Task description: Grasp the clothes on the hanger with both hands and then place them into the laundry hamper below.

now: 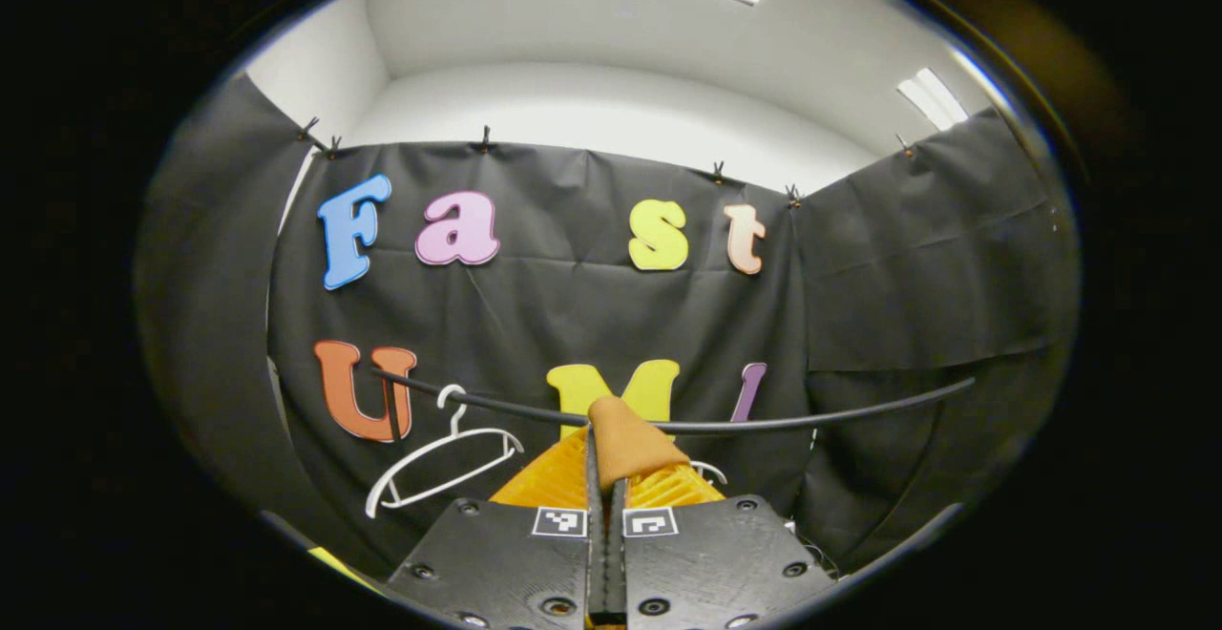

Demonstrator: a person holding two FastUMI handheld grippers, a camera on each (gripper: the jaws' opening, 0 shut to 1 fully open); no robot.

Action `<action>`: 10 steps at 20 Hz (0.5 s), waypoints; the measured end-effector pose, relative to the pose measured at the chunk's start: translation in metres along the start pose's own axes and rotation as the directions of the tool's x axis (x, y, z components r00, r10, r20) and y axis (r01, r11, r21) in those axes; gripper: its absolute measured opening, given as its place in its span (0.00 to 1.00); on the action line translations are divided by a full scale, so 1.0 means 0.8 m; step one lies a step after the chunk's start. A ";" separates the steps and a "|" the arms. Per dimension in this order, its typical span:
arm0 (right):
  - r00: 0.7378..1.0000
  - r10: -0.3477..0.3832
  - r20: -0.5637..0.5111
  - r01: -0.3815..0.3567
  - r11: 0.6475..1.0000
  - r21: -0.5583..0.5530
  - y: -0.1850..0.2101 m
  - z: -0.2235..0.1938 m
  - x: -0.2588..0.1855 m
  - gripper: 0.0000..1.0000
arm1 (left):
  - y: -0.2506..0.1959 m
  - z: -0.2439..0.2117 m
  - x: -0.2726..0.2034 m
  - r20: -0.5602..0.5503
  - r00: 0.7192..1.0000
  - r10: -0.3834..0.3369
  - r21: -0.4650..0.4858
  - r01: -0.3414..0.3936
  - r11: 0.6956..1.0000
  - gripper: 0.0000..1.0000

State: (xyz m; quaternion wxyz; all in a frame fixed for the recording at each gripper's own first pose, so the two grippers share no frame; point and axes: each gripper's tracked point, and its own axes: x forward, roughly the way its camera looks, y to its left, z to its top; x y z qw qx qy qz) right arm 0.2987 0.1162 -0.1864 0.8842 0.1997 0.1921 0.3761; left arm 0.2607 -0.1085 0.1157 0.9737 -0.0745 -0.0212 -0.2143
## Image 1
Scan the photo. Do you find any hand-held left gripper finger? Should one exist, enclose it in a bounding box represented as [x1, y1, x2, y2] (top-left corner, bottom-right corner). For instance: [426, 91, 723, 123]
[385, 423, 610, 630]
[609, 463, 843, 630]

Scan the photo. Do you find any brown shirt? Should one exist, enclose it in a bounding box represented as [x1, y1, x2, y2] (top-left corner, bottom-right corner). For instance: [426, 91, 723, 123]
[587, 396, 690, 494]

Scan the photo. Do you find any black backdrop cloth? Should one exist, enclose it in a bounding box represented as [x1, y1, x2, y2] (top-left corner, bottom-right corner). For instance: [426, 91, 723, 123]
[134, 72, 1080, 574]

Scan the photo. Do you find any row of black clips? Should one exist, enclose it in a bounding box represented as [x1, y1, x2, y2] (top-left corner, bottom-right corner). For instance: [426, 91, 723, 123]
[296, 117, 913, 208]

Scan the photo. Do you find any black clothes rail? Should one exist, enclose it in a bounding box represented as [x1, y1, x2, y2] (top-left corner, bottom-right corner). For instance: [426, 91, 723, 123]
[372, 367, 977, 442]

